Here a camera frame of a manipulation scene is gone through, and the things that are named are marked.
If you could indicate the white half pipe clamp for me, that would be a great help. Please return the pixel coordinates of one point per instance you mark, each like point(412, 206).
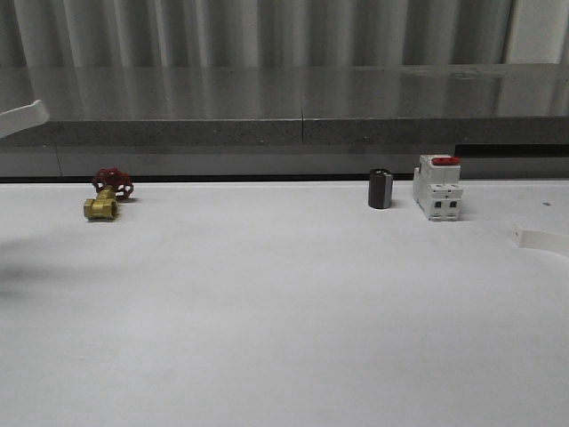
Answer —
point(547, 241)
point(22, 118)

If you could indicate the dark cylindrical capacitor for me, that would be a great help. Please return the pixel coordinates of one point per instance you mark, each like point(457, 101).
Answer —
point(380, 188)

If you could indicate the brass valve red handwheel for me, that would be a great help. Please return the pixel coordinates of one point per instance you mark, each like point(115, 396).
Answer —
point(111, 185)

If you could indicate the grey stone counter ledge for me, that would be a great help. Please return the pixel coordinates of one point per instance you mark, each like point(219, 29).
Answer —
point(503, 121)

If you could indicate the white circuit breaker red switch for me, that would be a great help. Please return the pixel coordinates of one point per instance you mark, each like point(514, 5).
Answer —
point(436, 187)

